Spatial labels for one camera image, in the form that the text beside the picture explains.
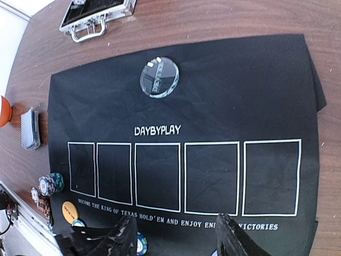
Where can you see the aluminium frame rail front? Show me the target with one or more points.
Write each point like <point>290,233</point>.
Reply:
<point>30,234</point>

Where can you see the white blue chip flat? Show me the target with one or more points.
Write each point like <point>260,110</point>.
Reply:
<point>35,194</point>

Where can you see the black poker table mat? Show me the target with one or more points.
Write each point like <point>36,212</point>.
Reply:
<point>238,135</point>

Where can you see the orange big blind button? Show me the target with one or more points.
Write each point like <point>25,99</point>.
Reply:
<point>70,212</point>

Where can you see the blue green fifty chip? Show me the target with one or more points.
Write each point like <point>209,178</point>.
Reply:
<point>78,223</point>

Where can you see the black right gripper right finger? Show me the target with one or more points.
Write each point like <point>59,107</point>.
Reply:
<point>231,239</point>

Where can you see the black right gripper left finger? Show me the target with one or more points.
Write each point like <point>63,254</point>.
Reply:
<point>121,239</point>

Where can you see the aluminium poker case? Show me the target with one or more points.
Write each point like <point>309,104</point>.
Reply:
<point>86,20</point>

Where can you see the white red bowl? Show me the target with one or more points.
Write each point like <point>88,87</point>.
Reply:
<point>6,112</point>

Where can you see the grey playing card deck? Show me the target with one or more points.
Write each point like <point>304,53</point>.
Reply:
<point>30,138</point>

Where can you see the fallen black orange chip row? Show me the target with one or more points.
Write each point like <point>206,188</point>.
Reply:
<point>44,205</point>

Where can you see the small chip stack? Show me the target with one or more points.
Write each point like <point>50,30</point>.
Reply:
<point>51,184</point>

